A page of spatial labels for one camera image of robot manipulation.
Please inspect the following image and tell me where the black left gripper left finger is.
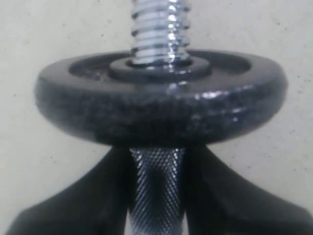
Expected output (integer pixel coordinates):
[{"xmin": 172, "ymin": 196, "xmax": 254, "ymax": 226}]
[{"xmin": 7, "ymin": 147, "xmax": 134, "ymax": 235}]

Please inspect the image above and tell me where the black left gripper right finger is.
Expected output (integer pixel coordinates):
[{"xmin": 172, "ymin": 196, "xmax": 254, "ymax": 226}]
[{"xmin": 184, "ymin": 146, "xmax": 313, "ymax": 235}]

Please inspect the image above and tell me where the chrome dumbbell bar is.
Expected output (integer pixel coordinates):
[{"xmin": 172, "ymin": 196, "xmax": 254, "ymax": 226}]
[{"xmin": 123, "ymin": 0, "xmax": 193, "ymax": 235}]

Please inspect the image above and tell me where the far black weight plate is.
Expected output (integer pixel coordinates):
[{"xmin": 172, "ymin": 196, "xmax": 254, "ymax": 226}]
[{"xmin": 34, "ymin": 49, "xmax": 288, "ymax": 147}]

